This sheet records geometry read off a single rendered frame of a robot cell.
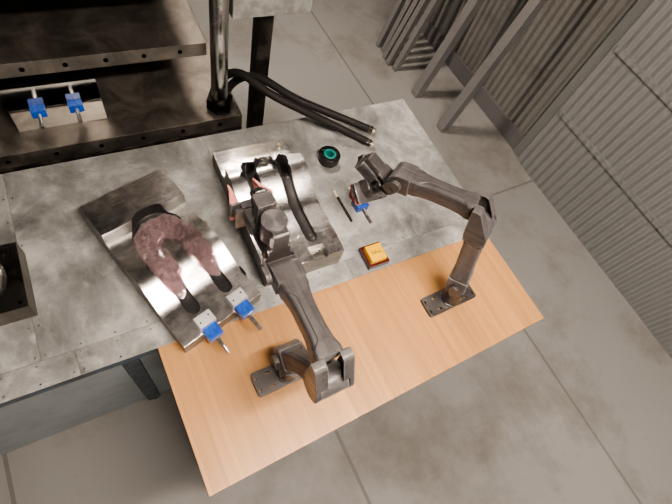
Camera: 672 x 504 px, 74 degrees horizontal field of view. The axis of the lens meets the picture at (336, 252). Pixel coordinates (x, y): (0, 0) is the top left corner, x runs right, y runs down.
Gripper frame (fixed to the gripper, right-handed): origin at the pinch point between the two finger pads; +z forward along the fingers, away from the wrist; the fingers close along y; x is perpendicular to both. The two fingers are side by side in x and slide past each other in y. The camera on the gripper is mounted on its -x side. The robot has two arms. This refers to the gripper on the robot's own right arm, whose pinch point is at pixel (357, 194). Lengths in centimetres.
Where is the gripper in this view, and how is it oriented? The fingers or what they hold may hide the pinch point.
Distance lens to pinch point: 146.0
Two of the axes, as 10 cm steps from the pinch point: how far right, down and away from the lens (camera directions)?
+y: -8.8, 2.9, -3.8
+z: -4.0, 0.2, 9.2
